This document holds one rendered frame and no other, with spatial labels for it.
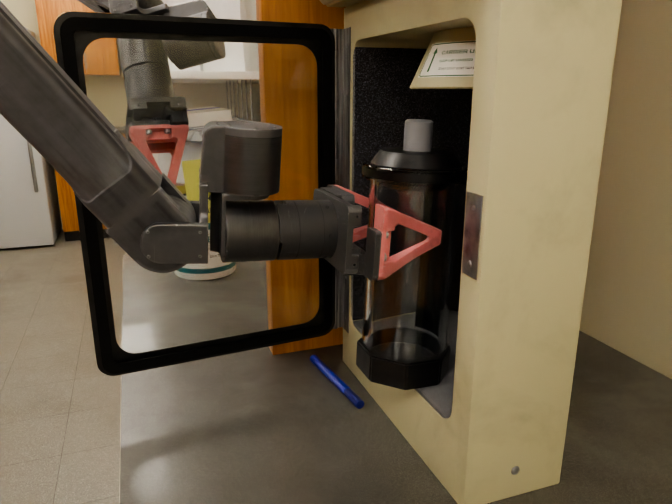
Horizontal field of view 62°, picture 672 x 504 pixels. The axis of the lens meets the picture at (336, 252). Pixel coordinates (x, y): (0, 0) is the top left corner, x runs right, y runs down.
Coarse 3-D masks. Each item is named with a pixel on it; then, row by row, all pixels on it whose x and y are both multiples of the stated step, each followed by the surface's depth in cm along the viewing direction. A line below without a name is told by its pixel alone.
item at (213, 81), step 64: (128, 64) 59; (192, 64) 61; (256, 64) 64; (128, 128) 60; (192, 128) 63; (192, 192) 65; (128, 256) 64; (128, 320) 65; (192, 320) 69; (256, 320) 72
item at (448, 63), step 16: (448, 32) 53; (464, 32) 52; (432, 48) 55; (448, 48) 52; (464, 48) 51; (432, 64) 54; (448, 64) 52; (464, 64) 51; (416, 80) 56; (432, 80) 53; (448, 80) 52; (464, 80) 51
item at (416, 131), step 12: (408, 120) 55; (420, 120) 54; (408, 132) 55; (420, 132) 55; (432, 132) 56; (408, 144) 55; (420, 144) 55; (384, 156) 54; (396, 156) 53; (408, 156) 53; (420, 156) 53; (432, 156) 53; (444, 156) 53; (456, 156) 56; (408, 168) 52; (420, 168) 52; (432, 168) 52; (444, 168) 53; (456, 168) 54
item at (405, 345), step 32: (384, 192) 54; (416, 192) 53; (448, 192) 54; (448, 224) 55; (448, 256) 56; (384, 288) 56; (416, 288) 55; (448, 288) 58; (384, 320) 57; (416, 320) 56; (384, 352) 58; (416, 352) 57
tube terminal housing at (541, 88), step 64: (384, 0) 57; (448, 0) 46; (512, 0) 40; (576, 0) 42; (512, 64) 42; (576, 64) 44; (512, 128) 43; (576, 128) 45; (512, 192) 45; (576, 192) 47; (512, 256) 46; (576, 256) 49; (512, 320) 48; (576, 320) 51; (512, 384) 50; (448, 448) 54; (512, 448) 52
